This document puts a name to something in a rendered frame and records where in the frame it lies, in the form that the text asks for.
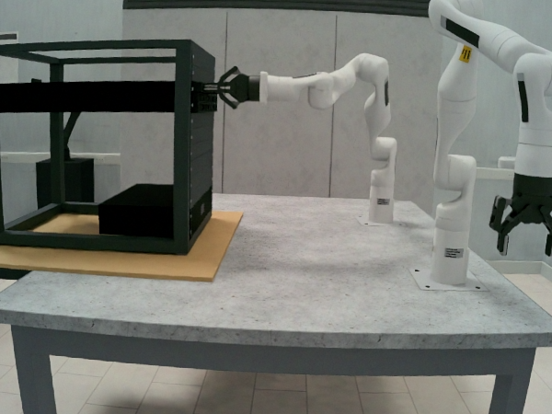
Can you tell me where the tan flat board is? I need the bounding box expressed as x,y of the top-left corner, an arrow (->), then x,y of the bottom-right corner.
0,211 -> 243,282

